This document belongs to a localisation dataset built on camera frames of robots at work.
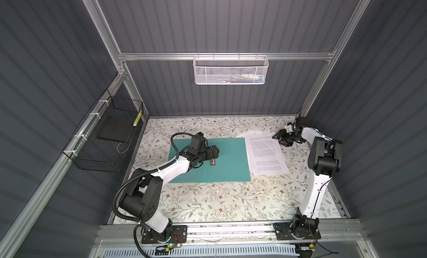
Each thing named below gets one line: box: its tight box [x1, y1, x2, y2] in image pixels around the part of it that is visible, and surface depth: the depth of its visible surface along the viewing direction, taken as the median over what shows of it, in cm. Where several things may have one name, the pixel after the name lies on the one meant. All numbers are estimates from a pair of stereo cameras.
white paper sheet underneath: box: [235, 129, 276, 139], surface depth 114 cm
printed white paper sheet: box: [244, 132, 290, 176], surface depth 101 cm
